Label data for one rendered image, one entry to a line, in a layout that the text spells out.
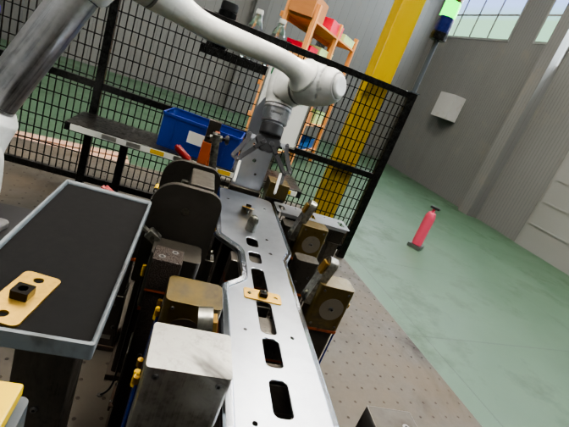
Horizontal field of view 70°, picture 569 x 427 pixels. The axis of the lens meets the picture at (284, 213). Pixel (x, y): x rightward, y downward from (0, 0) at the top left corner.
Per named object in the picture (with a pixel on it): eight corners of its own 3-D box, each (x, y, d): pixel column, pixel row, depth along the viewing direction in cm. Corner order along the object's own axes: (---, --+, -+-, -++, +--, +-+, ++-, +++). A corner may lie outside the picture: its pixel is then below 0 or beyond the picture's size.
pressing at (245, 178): (259, 191, 155) (290, 105, 144) (230, 183, 152) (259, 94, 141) (259, 191, 156) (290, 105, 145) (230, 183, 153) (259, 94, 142)
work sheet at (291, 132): (294, 150, 180) (319, 81, 170) (245, 134, 174) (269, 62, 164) (293, 149, 182) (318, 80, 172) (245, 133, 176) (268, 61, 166)
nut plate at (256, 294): (279, 296, 90) (281, 291, 89) (281, 306, 86) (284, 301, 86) (243, 287, 88) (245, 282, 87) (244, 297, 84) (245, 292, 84)
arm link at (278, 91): (256, 100, 130) (283, 99, 121) (269, 53, 131) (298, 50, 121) (278, 113, 138) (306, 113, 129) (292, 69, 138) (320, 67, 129)
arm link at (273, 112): (293, 108, 126) (288, 126, 126) (290, 114, 135) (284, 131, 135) (265, 98, 125) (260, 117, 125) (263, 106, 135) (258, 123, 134)
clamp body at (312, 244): (298, 324, 138) (338, 235, 127) (266, 317, 135) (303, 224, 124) (295, 312, 144) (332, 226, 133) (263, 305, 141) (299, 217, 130)
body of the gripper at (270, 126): (261, 117, 126) (252, 146, 126) (287, 125, 127) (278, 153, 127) (260, 122, 134) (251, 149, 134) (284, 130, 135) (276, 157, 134)
